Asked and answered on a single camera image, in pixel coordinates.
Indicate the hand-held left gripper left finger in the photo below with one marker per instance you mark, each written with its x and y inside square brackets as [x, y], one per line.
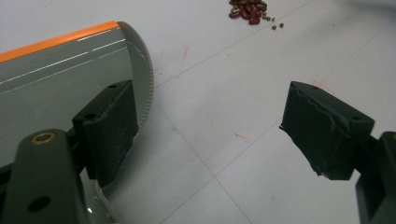
[107, 133]

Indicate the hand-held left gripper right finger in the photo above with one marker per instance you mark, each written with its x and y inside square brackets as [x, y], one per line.
[320, 133]

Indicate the grey dustpan with orange edge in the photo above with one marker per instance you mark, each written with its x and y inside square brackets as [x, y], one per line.
[46, 93]

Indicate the pile of red and green beans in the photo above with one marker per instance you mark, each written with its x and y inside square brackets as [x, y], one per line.
[249, 11]

